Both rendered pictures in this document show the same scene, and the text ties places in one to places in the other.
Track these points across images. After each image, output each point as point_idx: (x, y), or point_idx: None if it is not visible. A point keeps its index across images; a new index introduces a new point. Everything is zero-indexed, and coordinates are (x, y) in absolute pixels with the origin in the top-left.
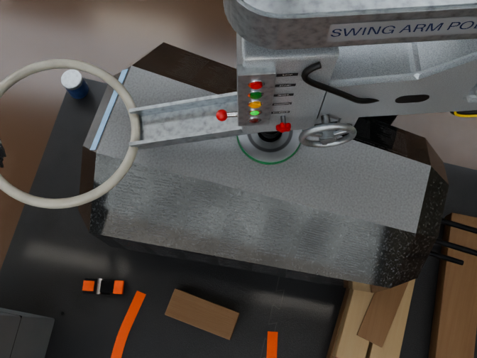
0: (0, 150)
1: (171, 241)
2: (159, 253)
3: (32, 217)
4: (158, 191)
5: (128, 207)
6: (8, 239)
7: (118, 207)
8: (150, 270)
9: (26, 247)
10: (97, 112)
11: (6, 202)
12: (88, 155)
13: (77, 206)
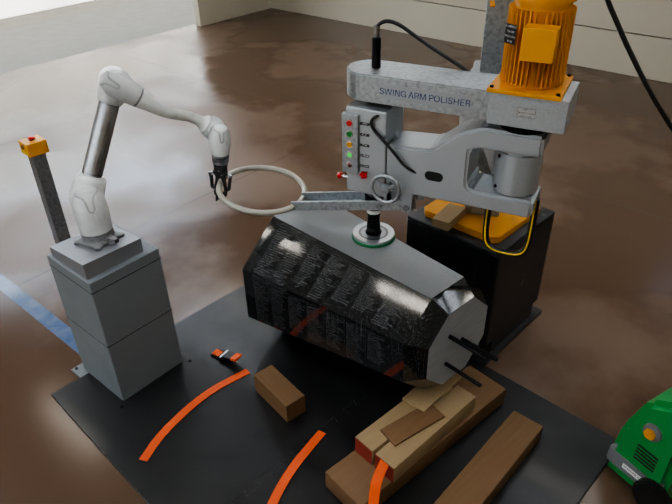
0: (229, 181)
1: (284, 282)
2: (274, 317)
3: (213, 309)
4: (293, 245)
5: (272, 253)
6: (190, 314)
7: (266, 253)
8: (263, 362)
9: (197, 321)
10: None
11: (204, 298)
12: (268, 223)
13: (244, 314)
